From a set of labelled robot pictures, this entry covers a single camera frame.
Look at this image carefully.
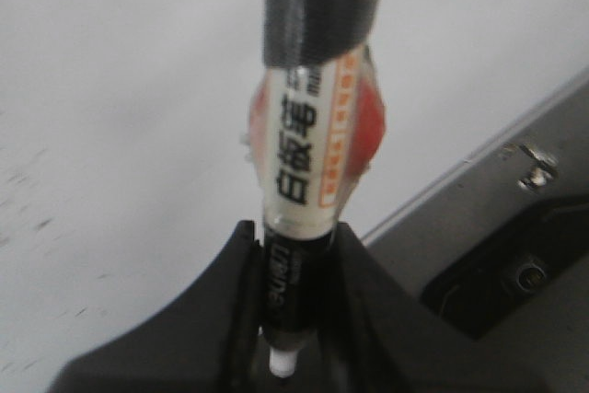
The aluminium whiteboard tray rail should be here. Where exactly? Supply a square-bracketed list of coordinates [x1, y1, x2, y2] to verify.
[361, 65, 589, 265]

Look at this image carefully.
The black base with socket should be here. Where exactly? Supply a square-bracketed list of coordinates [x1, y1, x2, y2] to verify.
[420, 194, 588, 340]

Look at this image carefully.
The metal tray bracket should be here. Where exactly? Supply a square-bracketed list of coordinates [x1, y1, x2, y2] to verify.
[500, 142, 559, 192]

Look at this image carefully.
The white whiteboard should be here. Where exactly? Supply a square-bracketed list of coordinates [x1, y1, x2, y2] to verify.
[1, 0, 588, 392]

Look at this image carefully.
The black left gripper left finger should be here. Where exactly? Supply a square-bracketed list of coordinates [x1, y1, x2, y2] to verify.
[49, 221, 262, 392]

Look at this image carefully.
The black taped whiteboard marker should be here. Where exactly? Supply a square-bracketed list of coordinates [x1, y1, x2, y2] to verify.
[248, 0, 386, 379]

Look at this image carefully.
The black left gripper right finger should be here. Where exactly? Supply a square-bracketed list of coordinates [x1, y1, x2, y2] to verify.
[301, 223, 550, 392]

